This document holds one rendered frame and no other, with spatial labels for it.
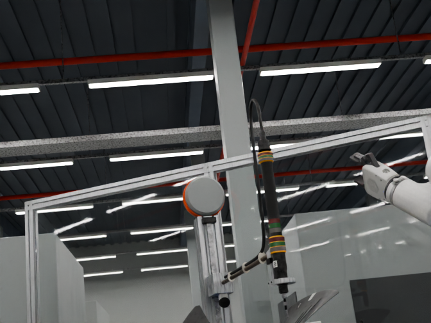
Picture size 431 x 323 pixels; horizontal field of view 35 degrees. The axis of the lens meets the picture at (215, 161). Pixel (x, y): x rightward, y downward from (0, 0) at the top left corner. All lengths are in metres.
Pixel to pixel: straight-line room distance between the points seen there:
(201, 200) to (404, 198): 0.94
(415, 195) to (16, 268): 2.44
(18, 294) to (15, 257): 0.20
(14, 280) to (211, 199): 1.51
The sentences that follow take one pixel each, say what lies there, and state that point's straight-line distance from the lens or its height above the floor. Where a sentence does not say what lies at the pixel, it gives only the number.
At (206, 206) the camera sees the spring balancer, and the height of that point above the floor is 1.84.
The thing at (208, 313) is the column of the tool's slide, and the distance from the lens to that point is 2.49.
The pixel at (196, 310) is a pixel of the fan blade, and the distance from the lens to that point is 2.05.
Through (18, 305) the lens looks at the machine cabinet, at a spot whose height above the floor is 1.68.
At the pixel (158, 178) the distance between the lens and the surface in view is 2.83.
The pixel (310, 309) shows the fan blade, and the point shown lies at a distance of 1.94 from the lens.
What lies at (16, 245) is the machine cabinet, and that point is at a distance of 3.79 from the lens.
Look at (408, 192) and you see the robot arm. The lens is 1.86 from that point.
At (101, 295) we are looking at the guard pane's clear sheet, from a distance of 2.88.
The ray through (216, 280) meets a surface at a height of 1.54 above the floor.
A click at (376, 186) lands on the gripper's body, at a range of 1.95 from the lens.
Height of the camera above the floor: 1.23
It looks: 17 degrees up
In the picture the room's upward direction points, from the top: 6 degrees counter-clockwise
